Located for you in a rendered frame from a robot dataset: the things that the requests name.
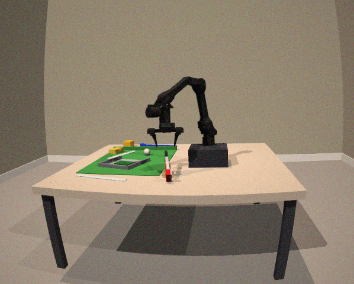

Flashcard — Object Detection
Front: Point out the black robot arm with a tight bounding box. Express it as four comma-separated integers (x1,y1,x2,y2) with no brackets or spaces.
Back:
146,76,217,146

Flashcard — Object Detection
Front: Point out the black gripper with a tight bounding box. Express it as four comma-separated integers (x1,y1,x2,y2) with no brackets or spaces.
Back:
147,117,184,147

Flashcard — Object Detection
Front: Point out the green flat mat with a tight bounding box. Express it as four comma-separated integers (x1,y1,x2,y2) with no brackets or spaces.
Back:
76,150,165,176

